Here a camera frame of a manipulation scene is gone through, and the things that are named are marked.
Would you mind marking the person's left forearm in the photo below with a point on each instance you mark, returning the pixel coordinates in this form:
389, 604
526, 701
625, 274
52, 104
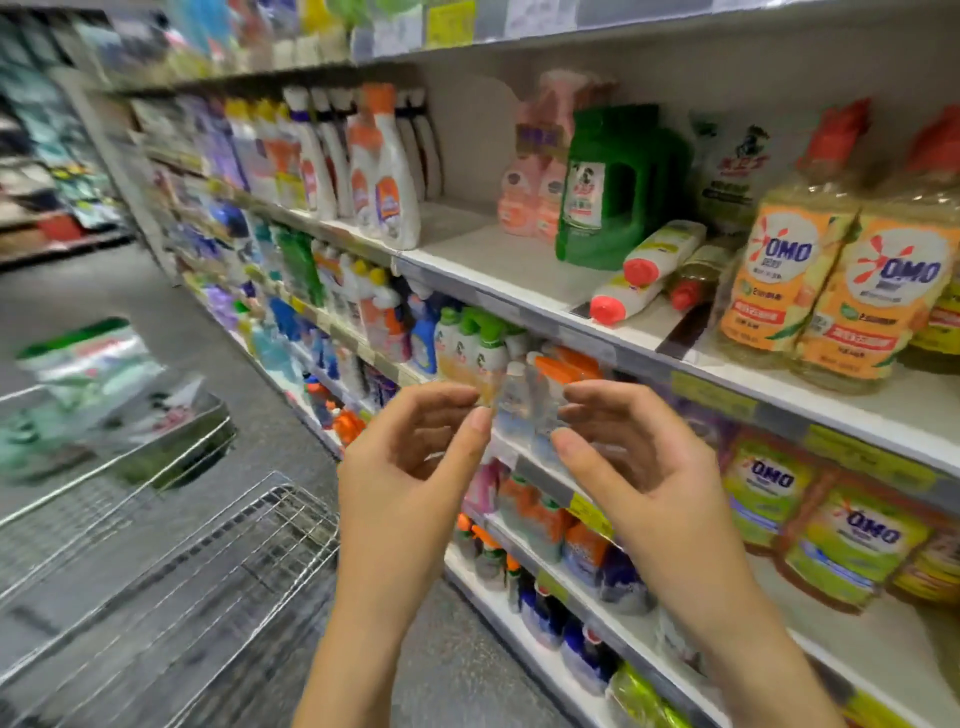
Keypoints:
360, 675

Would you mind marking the cluster of blue cleaner bottles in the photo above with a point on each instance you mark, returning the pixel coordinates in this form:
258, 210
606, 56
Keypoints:
563, 638

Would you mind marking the cluster of orange trigger sprayers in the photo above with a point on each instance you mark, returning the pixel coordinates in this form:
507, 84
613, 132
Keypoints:
338, 417

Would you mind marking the white green-print cleaner pouch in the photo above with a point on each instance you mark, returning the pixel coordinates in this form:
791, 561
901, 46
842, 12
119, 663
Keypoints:
750, 165

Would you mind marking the yellow-capped pink-label cleaner bottle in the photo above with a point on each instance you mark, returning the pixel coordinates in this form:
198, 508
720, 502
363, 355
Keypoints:
387, 318

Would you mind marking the person's left hand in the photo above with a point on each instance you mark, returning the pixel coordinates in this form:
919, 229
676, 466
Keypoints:
405, 495

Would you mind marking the yellow price tag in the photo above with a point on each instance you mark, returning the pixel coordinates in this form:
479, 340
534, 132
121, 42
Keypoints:
713, 396
450, 23
591, 515
870, 458

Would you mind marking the cluster of green cleaner bottles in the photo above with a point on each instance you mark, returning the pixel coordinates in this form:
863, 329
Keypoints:
300, 267

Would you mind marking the person's right hand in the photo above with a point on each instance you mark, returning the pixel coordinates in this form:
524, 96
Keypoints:
660, 503

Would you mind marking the green capped cleaner bottle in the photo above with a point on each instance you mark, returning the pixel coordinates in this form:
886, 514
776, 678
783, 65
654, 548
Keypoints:
608, 188

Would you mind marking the row of white green-capped bottles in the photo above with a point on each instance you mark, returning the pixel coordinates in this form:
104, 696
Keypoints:
473, 353

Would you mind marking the distant store shelving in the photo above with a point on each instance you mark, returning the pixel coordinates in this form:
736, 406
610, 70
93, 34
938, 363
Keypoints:
53, 165

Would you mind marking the row of purple cleaner bottles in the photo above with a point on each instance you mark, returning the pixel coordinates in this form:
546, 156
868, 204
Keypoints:
218, 143

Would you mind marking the row of yellow red-capped bottles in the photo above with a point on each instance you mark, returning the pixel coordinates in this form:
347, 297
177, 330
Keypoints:
840, 285

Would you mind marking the row of yellow-capped cleaner bottles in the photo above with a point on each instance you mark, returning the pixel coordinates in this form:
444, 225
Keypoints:
263, 150

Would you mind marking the large green white cleaner pouch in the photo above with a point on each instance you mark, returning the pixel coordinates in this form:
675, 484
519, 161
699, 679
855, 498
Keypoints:
158, 435
83, 368

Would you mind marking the person's right forearm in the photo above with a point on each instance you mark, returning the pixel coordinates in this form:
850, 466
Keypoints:
773, 675

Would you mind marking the grey shopping cart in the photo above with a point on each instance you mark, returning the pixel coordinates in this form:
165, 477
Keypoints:
165, 600

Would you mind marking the pink twin spray bottle pack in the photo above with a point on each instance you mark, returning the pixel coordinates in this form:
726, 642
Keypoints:
533, 173

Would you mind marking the white orange-trigger spray bottle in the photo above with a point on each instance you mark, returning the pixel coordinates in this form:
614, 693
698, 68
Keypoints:
362, 180
393, 188

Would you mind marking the row of lime green packets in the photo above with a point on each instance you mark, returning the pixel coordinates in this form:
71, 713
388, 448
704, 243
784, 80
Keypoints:
645, 702

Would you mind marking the red green-label detergent pouch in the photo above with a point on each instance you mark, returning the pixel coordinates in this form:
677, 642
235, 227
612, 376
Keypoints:
855, 543
768, 492

